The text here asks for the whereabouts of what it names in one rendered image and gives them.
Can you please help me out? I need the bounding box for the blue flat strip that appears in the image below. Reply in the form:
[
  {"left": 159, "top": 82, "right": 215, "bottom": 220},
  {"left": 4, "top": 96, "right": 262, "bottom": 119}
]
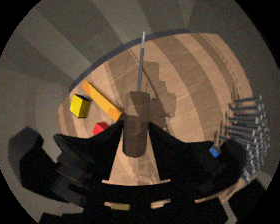
[{"left": 211, "top": 148, "right": 218, "bottom": 157}]

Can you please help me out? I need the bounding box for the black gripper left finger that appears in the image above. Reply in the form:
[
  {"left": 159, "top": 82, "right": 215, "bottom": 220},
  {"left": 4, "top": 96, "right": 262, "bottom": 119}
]
[{"left": 52, "top": 120, "right": 123, "bottom": 181}]

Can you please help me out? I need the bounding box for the yellow block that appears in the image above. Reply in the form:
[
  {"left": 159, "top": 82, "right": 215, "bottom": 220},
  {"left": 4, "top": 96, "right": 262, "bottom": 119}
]
[{"left": 71, "top": 93, "right": 91, "bottom": 119}]

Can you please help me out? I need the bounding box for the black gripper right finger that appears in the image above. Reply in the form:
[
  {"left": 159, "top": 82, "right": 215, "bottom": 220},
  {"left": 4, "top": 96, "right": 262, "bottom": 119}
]
[{"left": 148, "top": 123, "right": 213, "bottom": 181}]

